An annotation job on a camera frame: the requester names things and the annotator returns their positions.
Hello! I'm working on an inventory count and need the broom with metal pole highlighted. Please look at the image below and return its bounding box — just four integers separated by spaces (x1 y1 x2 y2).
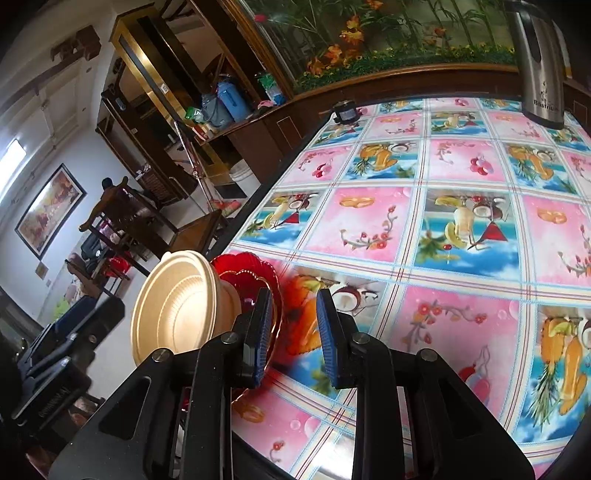
173 120 247 220

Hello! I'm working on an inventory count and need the glass case of artificial flowers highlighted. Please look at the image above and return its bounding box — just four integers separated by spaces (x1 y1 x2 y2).
235 0 518 93

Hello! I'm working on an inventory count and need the blue thermos flask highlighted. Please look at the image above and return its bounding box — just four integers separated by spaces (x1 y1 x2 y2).
217 78 252 123

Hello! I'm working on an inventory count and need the dark wooden chair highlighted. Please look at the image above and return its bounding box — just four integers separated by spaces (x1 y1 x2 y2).
78 176 229 296

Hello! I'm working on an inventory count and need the grey blue bag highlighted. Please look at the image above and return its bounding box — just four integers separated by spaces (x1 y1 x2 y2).
201 92 232 127

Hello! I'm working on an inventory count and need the red scalloped glass bowl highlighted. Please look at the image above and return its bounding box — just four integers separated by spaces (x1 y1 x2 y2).
182 253 284 421

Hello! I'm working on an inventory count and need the stainless steel thermos jug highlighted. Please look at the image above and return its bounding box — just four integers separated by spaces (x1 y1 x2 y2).
503 0 573 130

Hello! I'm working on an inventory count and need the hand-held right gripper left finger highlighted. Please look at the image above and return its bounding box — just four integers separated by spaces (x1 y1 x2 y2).
48 287 274 480

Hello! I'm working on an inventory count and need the fruit print tablecloth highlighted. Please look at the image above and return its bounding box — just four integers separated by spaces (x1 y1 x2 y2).
222 97 591 480

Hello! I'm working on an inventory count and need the red glass bowl with sticker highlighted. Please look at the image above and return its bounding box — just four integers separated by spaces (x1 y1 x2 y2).
217 270 278 333

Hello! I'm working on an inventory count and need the dark wooden cabinet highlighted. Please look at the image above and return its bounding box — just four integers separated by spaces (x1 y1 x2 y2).
198 65 591 185

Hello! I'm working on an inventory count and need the large beige bowl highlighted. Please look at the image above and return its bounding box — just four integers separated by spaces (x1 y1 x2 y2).
130 250 243 367

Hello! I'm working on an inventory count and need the carved wooden wall bracket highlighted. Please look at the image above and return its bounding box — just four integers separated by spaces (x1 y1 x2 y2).
51 28 102 65

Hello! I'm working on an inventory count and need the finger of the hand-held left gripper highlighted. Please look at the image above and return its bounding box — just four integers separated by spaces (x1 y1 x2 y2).
32 295 126 358

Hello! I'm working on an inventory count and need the white bucket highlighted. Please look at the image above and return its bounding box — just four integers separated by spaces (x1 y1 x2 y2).
228 161 262 197

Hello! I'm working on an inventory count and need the framed wall picture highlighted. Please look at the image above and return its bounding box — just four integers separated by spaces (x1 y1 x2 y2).
15 164 88 259

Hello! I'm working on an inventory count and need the wicker basket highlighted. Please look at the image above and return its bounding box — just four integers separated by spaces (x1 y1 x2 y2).
139 168 181 204

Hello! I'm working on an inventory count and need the gold framed glass cabinet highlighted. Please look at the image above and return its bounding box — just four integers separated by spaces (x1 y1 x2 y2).
111 16 204 121

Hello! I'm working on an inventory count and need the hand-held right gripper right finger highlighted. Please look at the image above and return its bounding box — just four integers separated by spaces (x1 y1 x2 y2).
316 287 536 480

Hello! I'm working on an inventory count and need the red plastic stool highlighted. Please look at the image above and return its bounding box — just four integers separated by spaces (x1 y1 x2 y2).
104 256 132 280

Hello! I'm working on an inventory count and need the small black jar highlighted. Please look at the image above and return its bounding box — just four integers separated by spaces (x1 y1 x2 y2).
333 100 360 124

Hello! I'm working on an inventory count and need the green white bottle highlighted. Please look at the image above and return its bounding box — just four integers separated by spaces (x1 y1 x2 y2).
256 73 287 107

